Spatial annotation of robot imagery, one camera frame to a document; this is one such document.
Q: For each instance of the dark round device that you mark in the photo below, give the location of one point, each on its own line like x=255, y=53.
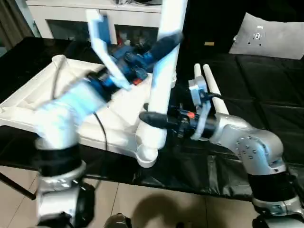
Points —
x=149, y=2

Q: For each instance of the dark left robot foot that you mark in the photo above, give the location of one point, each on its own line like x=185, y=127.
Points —
x=117, y=221

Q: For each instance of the small white jar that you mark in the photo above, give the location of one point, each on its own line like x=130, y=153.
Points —
x=128, y=42

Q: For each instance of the grey printed cushion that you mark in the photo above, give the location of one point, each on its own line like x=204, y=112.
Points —
x=268, y=35

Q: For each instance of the brown curtain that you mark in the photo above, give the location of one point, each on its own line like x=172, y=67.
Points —
x=12, y=21

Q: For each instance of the white glass-door cabinet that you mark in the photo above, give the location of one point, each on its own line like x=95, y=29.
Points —
x=59, y=14

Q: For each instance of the black work mat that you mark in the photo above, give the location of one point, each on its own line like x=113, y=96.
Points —
x=261, y=83

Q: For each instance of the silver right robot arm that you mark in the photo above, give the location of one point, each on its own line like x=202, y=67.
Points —
x=256, y=147

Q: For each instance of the small yellow label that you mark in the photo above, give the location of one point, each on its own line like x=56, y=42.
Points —
x=209, y=43

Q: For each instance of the black folding stand frame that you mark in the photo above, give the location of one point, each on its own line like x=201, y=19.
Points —
x=16, y=185

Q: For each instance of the red box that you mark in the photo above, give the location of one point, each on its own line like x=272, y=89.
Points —
x=121, y=39

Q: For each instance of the white plastic table top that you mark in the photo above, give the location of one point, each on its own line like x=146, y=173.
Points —
x=118, y=114

